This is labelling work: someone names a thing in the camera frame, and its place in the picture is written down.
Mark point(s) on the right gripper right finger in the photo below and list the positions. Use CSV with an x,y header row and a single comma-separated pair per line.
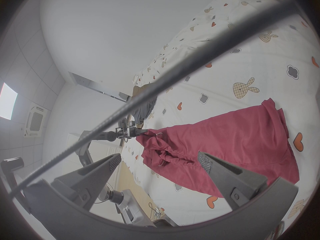
x,y
232,181

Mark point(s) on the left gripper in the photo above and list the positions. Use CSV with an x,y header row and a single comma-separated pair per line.
x,y
131,132

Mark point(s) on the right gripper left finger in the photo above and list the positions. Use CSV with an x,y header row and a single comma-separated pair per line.
x,y
85,181

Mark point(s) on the red shirt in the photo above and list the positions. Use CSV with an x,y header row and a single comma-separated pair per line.
x,y
237,139

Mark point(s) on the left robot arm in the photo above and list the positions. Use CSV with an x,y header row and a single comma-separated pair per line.
x,y
85,154

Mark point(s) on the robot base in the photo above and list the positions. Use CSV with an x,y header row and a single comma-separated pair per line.
x,y
130,206

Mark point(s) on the grey garment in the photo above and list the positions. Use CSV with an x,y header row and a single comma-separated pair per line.
x,y
145,110

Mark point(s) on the ceiling air conditioner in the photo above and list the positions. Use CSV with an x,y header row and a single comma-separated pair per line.
x,y
35,120

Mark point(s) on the bed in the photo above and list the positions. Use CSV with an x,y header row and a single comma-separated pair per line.
x,y
225,89

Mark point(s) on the ceiling light panel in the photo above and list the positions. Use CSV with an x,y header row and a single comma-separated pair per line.
x,y
7,101

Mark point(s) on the white printed quilt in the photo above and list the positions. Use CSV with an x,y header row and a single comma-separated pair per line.
x,y
200,21

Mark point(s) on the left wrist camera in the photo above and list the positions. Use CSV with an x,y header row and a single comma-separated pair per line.
x,y
130,123

